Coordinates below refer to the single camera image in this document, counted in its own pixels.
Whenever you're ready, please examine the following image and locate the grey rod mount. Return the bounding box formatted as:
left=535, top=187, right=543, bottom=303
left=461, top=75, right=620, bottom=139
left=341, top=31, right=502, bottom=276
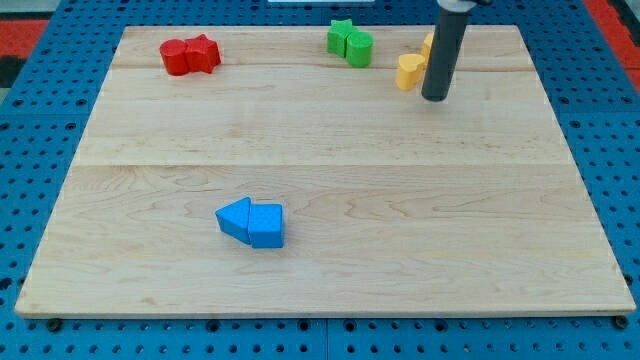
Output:
left=437, top=0, right=493, bottom=13

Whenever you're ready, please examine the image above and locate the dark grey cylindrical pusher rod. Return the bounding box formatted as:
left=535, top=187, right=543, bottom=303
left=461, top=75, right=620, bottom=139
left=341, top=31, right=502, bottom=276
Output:
left=421, top=8, right=469, bottom=102

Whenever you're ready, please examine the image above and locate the yellow heart block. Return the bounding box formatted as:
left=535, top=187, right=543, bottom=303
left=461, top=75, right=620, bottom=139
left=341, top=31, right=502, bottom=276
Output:
left=395, top=54, right=426, bottom=91

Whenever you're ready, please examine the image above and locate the yellow pentagon block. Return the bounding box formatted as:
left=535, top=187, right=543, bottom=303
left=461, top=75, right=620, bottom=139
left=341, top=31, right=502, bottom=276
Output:
left=421, top=32, right=434, bottom=63

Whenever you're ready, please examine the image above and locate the green cylinder block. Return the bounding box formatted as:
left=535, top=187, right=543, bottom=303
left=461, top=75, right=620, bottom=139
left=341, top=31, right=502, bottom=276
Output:
left=345, top=31, right=374, bottom=68

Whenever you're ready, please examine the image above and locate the green star block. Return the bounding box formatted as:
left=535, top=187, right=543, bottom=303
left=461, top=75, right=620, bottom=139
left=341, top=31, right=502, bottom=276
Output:
left=326, top=19, right=356, bottom=58

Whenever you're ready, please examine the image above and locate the light wooden board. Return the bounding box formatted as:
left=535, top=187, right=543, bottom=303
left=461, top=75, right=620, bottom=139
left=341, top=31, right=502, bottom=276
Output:
left=15, top=25, right=636, bottom=319

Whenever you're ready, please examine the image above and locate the red star block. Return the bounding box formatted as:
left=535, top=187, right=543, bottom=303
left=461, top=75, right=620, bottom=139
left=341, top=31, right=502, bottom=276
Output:
left=185, top=34, right=221, bottom=74

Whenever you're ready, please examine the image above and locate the blue cube block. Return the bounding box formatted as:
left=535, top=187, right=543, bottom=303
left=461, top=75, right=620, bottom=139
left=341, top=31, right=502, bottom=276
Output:
left=248, top=204, right=284, bottom=249

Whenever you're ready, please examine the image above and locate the blue triangle block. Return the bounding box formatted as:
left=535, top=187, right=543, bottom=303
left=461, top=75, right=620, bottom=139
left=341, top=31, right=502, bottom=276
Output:
left=215, top=197, right=251, bottom=245

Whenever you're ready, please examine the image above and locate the red cylinder block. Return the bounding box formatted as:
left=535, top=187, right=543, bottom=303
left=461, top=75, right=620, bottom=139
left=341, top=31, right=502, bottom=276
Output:
left=159, top=39, right=189, bottom=76

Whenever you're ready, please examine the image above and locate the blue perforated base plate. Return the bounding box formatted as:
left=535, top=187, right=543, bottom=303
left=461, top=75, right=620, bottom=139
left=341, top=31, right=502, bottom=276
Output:
left=1, top=1, right=639, bottom=359

